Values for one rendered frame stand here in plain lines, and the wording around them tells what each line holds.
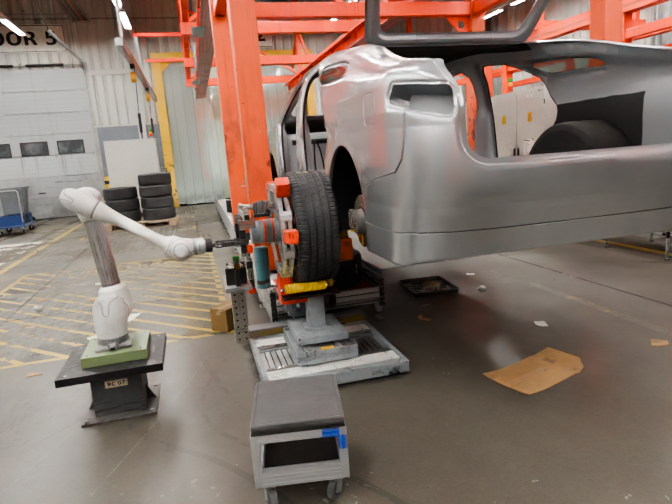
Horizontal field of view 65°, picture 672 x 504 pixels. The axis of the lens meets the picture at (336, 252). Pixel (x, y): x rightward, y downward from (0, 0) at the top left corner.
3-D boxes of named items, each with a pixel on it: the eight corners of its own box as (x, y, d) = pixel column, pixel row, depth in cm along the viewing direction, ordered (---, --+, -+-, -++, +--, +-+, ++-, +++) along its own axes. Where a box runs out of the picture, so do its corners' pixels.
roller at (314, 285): (331, 289, 311) (330, 279, 310) (281, 296, 304) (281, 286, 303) (328, 287, 316) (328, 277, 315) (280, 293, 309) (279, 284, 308)
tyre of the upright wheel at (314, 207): (347, 222, 274) (318, 147, 316) (303, 227, 268) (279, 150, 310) (335, 300, 322) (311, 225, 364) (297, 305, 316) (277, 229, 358)
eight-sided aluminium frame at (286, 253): (298, 283, 292) (289, 185, 282) (286, 284, 290) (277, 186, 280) (282, 264, 344) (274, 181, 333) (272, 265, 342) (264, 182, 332)
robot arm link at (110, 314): (92, 341, 271) (85, 301, 267) (101, 330, 289) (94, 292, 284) (125, 337, 274) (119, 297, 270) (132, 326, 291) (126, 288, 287)
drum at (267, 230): (289, 242, 307) (286, 218, 305) (252, 246, 302) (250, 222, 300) (285, 238, 321) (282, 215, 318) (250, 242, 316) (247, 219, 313)
